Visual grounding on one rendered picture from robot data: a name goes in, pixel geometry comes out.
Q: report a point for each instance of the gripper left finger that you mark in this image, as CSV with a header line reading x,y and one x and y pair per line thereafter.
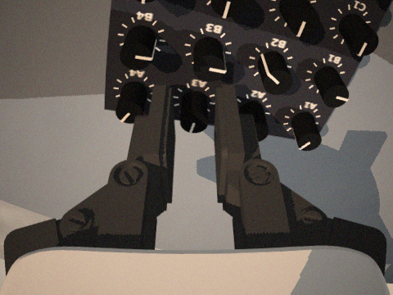
x,y
137,191

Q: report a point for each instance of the black knob box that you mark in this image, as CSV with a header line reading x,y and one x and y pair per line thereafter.
x,y
257,43

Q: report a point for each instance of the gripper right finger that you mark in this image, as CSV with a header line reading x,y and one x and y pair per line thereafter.
x,y
266,213

